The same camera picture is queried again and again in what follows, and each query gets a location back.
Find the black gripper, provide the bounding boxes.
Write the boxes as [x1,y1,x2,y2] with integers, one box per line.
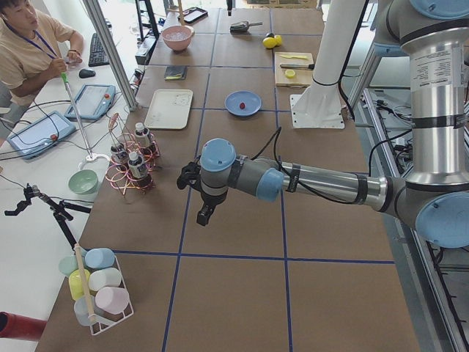
[177,161,227,226]

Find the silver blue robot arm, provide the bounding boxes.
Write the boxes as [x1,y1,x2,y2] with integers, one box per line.
[177,1,468,248]

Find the blue plastic plate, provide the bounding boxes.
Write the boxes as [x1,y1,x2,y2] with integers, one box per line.
[225,91,262,117]

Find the bottle front in rack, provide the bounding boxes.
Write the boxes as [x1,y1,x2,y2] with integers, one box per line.
[128,151,152,188]

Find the bottle in rack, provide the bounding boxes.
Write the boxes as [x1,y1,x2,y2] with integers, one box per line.
[135,122,151,155]
[111,142,129,165]
[128,151,152,188]

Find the bottle right in rack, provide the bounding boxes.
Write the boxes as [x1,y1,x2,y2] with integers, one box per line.
[135,122,151,155]

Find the bottle left in rack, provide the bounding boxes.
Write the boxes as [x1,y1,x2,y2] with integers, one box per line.
[111,142,129,165]

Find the white cup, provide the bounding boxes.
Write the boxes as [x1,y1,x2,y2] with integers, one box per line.
[89,268,122,291]

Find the cream bear tray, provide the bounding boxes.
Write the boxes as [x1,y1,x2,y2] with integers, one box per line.
[144,89,193,130]

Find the pink cup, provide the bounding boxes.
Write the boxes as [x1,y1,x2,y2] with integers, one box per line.
[95,287,130,315]

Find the green bowl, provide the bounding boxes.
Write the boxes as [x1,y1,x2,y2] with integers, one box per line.
[68,169,99,195]

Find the pale green cup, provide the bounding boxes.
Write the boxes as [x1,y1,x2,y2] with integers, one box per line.
[58,255,78,277]

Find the yellow cup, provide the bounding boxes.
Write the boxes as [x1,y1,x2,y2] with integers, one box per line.
[68,269,84,301]

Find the grey yellow folded cloth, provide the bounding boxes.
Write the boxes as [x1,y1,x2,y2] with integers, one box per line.
[164,65,188,81]

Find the light blue bottom cup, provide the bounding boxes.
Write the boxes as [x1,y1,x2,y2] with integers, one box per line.
[74,296,104,326]

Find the blue teach pendant far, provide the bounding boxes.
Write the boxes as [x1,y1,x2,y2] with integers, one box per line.
[73,84,116,121]

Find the blue teach pendant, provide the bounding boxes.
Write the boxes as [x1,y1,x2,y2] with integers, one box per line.
[7,111,76,159]
[73,84,116,121]

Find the lemon half slice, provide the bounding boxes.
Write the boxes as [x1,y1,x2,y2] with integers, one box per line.
[284,69,296,78]

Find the wooden cutting board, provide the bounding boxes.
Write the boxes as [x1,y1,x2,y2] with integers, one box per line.
[274,51,314,87]

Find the pink bowl with ice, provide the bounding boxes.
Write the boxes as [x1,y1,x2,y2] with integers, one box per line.
[161,26,195,51]

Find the yellow plastic knife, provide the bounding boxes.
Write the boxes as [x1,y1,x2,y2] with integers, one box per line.
[279,54,309,60]

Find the steel muddler black tip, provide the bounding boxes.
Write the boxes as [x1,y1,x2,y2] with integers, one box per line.
[280,63,315,70]

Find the blue teach pendant near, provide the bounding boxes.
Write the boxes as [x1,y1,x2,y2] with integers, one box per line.
[7,111,76,159]

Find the black computer mouse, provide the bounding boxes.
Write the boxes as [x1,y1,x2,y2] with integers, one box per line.
[78,68,96,78]

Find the yellow lemon front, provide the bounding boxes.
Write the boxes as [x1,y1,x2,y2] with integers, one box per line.
[262,37,278,49]

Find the yellow lemon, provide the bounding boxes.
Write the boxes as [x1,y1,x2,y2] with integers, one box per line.
[262,37,278,49]
[274,34,283,46]

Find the black keyboard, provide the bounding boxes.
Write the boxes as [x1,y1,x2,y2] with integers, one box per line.
[88,33,109,67]

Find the yellow lemon rear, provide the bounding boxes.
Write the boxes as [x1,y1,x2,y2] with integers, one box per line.
[274,34,283,46]

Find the grey metal scoop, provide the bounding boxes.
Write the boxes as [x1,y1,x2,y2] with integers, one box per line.
[229,21,263,34]

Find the metal pole green tip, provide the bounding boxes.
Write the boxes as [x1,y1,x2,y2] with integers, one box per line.
[61,73,111,170]

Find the red cylinder object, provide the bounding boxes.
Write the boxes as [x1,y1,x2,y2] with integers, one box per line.
[1,312,47,342]

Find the seated person beige shirt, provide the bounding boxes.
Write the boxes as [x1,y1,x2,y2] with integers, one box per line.
[1,1,84,106]

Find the copper wire bottle rack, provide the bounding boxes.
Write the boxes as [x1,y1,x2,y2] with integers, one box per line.
[105,113,160,195]

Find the white wire cup rack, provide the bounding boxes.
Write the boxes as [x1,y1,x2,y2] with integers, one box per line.
[74,244,134,336]

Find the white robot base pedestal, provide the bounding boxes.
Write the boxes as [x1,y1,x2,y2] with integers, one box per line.
[290,0,368,129]

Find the black camera tripod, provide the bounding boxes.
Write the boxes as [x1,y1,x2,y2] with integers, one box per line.
[4,183,92,254]

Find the aluminium frame post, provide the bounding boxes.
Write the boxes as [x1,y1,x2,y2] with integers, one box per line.
[84,0,138,111]

